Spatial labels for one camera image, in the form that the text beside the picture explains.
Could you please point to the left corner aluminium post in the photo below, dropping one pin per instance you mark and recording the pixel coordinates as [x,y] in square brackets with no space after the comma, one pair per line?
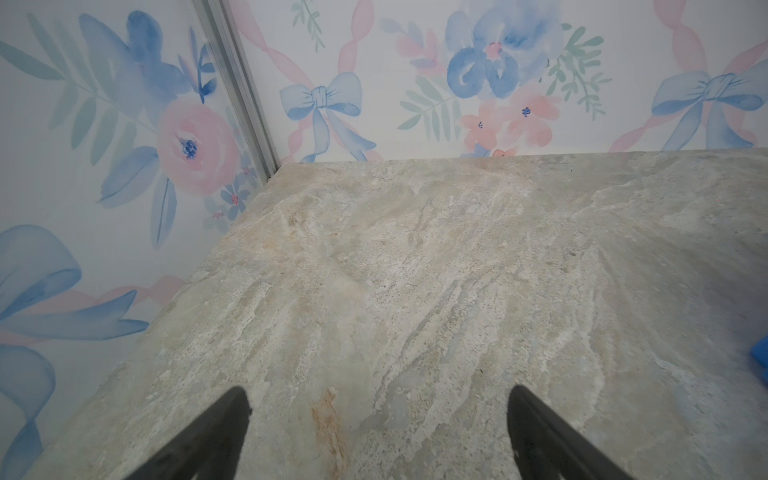
[218,22]

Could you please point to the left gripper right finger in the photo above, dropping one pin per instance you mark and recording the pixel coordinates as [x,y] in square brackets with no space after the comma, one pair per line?
[545,446]

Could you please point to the blue plastic bin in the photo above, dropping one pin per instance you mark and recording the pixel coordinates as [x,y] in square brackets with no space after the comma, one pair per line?
[759,353]

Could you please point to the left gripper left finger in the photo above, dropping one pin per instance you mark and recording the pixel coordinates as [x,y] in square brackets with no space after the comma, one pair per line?
[208,448]

